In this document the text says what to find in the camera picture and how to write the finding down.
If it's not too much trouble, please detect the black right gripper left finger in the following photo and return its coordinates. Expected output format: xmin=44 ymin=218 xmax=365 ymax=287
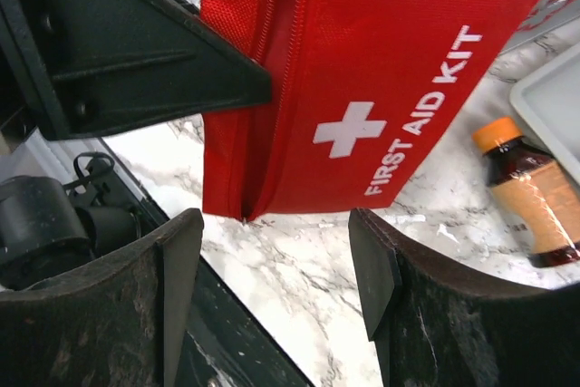
xmin=1 ymin=208 xmax=204 ymax=386

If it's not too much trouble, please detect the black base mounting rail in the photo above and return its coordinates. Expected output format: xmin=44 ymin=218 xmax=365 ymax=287
xmin=97 ymin=137 xmax=314 ymax=387

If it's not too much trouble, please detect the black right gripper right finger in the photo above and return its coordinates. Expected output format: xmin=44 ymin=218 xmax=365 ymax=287
xmin=348 ymin=208 xmax=579 ymax=386

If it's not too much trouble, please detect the brown bottle orange cap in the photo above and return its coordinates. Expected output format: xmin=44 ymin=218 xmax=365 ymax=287
xmin=472 ymin=117 xmax=579 ymax=268

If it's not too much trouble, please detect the grey plastic divider tray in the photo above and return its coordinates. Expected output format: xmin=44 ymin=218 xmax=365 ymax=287
xmin=509 ymin=44 xmax=579 ymax=181

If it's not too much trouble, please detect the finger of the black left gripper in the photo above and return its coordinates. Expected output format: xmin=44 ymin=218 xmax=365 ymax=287
xmin=1 ymin=0 xmax=272 ymax=141

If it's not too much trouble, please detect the red first aid kit pouch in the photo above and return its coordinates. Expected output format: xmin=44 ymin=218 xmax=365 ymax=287
xmin=200 ymin=0 xmax=539 ymax=220

